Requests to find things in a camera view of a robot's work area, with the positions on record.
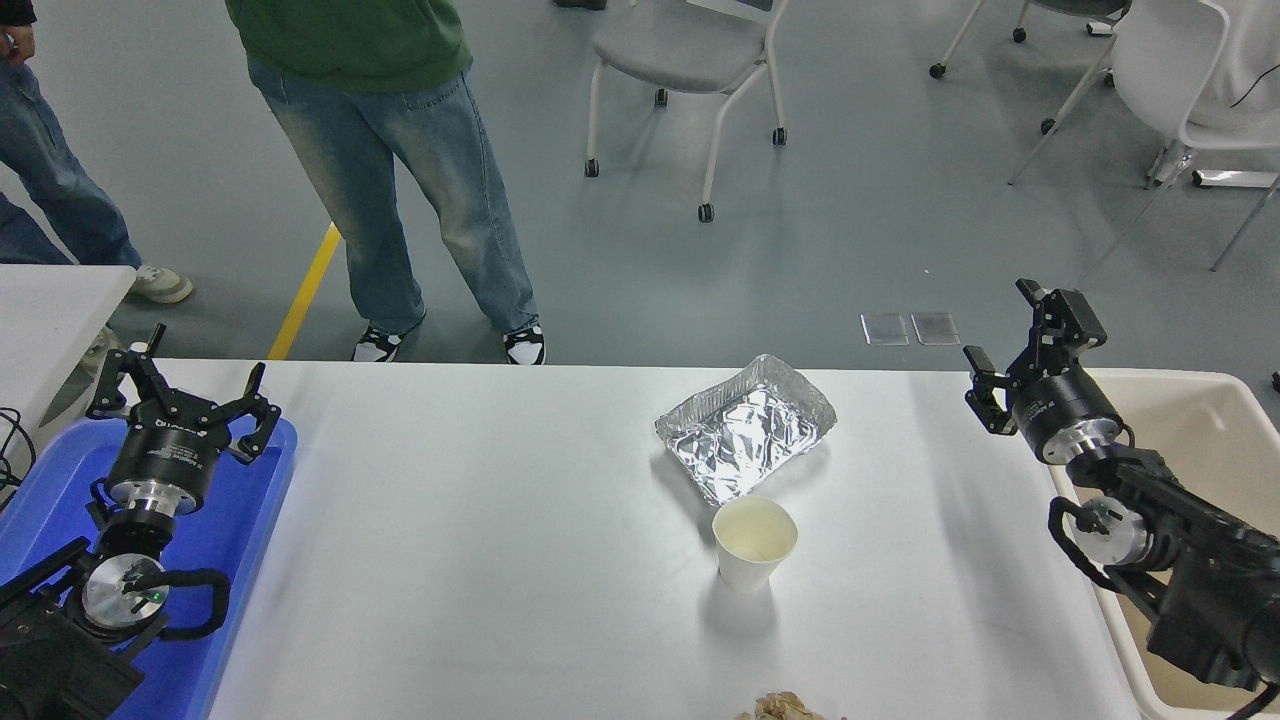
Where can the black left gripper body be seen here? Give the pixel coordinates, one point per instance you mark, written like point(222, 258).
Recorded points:
point(170, 455)

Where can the grey chair with castors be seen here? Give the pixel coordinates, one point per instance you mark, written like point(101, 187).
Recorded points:
point(680, 45)

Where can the person's hand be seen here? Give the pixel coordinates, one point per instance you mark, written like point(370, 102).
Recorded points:
point(22, 45)

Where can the blue plastic tray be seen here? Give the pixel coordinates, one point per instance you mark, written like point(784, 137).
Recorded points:
point(250, 520)

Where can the white shell chair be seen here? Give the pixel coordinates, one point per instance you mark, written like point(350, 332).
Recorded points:
point(1160, 60)

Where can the person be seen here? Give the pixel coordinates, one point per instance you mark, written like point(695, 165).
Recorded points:
point(400, 150)
point(50, 170)

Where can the clear floor plate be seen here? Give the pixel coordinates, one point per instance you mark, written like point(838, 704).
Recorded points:
point(885, 330)
point(935, 328)

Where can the white side table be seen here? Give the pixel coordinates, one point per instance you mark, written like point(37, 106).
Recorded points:
point(50, 320)

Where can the silver foil tray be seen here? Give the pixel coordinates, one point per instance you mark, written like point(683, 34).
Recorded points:
point(740, 440)

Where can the white paper cup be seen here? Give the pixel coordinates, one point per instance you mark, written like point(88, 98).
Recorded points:
point(750, 560)

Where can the white floor stand base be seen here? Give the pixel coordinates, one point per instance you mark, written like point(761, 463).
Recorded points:
point(1235, 179)

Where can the large pale plastic bin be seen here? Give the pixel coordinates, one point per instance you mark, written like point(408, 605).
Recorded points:
point(1220, 440)

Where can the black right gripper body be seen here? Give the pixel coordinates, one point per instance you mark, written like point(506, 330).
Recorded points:
point(1065, 405)

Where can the crumpled tan paper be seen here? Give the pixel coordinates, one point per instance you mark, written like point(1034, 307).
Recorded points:
point(785, 708)

